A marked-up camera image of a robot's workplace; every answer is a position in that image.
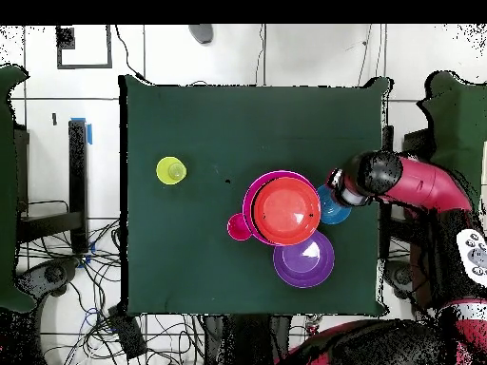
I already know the straight-sided blue bowl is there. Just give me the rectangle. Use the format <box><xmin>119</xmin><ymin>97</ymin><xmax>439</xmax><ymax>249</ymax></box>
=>
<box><xmin>317</xmin><ymin>183</ymin><xmax>353</xmax><ymax>225</ymax></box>

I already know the small red and grey item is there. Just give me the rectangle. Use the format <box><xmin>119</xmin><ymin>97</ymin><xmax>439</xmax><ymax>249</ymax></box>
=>
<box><xmin>304</xmin><ymin>314</ymin><xmax>323</xmax><ymax>336</ymax></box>

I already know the black post with blue tape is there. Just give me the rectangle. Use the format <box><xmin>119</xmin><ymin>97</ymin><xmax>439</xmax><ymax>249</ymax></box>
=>
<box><xmin>68</xmin><ymin>118</ymin><xmax>93</xmax><ymax>255</ymax></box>

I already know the thin grey cable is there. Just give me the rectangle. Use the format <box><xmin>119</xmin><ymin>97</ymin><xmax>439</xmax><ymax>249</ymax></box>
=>
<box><xmin>255</xmin><ymin>24</ymin><xmax>266</xmax><ymax>86</ymax></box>
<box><xmin>356</xmin><ymin>24</ymin><xmax>373</xmax><ymax>87</ymax></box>

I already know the black square floor frame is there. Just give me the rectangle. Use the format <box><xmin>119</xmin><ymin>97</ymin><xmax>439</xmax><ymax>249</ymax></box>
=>
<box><xmin>55</xmin><ymin>24</ymin><xmax>114</xmax><ymax>70</ymax></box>

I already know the black cable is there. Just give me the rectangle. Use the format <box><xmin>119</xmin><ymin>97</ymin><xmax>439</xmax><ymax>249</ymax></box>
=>
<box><xmin>113</xmin><ymin>24</ymin><xmax>147</xmax><ymax>83</ymax></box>

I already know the black pedestal foot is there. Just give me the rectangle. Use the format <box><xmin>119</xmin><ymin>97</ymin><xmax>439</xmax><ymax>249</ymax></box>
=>
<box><xmin>16</xmin><ymin>258</ymin><xmax>82</xmax><ymax>301</ymax></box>
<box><xmin>382</xmin><ymin>259</ymin><xmax>416</xmax><ymax>299</ymax></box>

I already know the black power strip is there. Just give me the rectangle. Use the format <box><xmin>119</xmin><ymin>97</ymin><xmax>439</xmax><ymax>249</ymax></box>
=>
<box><xmin>108</xmin><ymin>303</ymin><xmax>148</xmax><ymax>360</ymax></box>

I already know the black box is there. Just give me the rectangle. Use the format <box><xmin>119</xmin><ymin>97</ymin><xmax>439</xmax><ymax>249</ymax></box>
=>
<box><xmin>402</xmin><ymin>127</ymin><xmax>433</xmax><ymax>157</ymax></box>

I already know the large magenta bowl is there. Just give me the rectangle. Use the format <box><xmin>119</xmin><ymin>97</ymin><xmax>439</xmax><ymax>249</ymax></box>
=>
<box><xmin>242</xmin><ymin>170</ymin><xmax>320</xmax><ymax>247</ymax></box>

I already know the green cloth covered table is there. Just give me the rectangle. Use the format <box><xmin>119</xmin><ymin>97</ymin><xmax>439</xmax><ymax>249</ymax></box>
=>
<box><xmin>0</xmin><ymin>64</ymin><xmax>37</xmax><ymax>314</ymax></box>
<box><xmin>412</xmin><ymin>70</ymin><xmax>487</xmax><ymax>214</ymax></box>

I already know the black metal frame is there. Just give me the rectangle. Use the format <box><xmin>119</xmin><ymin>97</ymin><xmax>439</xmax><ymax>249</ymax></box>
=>
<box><xmin>14</xmin><ymin>126</ymin><xmax>85</xmax><ymax>244</ymax></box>

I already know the orange bowl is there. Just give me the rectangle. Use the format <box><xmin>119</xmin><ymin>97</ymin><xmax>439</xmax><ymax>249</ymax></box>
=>
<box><xmin>252</xmin><ymin>176</ymin><xmax>321</xmax><ymax>246</ymax></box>

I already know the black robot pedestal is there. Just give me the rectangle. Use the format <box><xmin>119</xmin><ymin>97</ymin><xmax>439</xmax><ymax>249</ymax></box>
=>
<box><xmin>203</xmin><ymin>314</ymin><xmax>294</xmax><ymax>365</ymax></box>

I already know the yellow cup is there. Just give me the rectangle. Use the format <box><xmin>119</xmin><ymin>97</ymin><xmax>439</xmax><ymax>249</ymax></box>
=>
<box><xmin>155</xmin><ymin>156</ymin><xmax>188</xmax><ymax>186</ymax></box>

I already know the red cup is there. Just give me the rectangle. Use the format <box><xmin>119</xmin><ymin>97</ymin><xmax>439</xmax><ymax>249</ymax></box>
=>
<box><xmin>226</xmin><ymin>212</ymin><xmax>253</xmax><ymax>242</ymax></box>

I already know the dark green table cloth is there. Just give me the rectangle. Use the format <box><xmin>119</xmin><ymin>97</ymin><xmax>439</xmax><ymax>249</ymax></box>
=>
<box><xmin>118</xmin><ymin>74</ymin><xmax>393</xmax><ymax>318</ymax></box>

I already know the tangle of cables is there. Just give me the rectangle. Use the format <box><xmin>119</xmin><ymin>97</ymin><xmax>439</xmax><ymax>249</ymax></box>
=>
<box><xmin>16</xmin><ymin>218</ymin><xmax>208</xmax><ymax>365</ymax></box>

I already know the person's foot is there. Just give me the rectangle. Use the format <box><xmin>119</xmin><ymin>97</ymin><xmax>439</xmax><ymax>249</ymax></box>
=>
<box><xmin>187</xmin><ymin>24</ymin><xmax>215</xmax><ymax>46</ymax></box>

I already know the purple bowl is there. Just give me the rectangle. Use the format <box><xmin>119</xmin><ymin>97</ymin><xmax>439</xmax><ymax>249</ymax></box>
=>
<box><xmin>272</xmin><ymin>229</ymin><xmax>336</xmax><ymax>289</ymax></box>

